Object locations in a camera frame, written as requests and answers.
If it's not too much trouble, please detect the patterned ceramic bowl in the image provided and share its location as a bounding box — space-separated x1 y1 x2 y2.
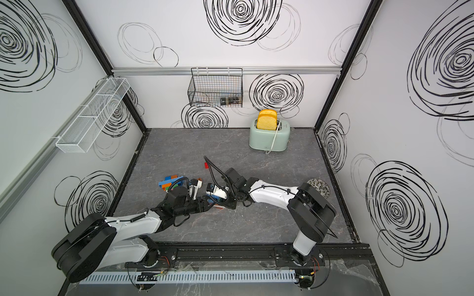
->
307 178 330 199

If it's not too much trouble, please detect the black corner frame post right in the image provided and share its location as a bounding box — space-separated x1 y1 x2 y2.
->
314 0 383 133

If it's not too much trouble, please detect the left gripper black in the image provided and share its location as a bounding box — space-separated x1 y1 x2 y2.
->
175 195 218 218

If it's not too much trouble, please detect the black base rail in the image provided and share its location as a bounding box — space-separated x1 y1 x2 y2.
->
125 242 373 269

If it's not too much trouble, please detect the grey wall rail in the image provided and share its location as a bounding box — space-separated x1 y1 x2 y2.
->
112 65 342 76

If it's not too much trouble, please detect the white wire wall shelf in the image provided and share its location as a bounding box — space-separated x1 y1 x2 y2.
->
56 77 131 154

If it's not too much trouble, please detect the yellow toast slice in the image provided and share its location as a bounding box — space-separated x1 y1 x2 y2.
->
256 109 278 130

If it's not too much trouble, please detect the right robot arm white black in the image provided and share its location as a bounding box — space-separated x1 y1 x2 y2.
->
221 168 336 259

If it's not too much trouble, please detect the black corner frame post left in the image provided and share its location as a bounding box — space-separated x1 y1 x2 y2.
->
62 0 148 134

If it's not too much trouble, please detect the mint green toaster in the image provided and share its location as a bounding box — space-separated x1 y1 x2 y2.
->
249 120 291 152

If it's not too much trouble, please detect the light blue long lego brick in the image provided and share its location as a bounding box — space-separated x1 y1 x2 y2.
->
208 198 220 205

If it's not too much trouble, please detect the black corner frame post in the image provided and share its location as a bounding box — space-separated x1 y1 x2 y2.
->
62 0 148 134
314 0 383 133

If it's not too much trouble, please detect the white toaster cable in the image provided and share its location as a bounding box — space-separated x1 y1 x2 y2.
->
265 120 282 155

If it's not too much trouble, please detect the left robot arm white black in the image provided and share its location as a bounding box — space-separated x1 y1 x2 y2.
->
51 186 213 283

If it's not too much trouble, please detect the white cable duct strip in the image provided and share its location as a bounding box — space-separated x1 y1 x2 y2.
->
79 270 297 285

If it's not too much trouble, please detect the black wire wall basket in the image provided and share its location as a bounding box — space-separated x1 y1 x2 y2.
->
187 74 244 108

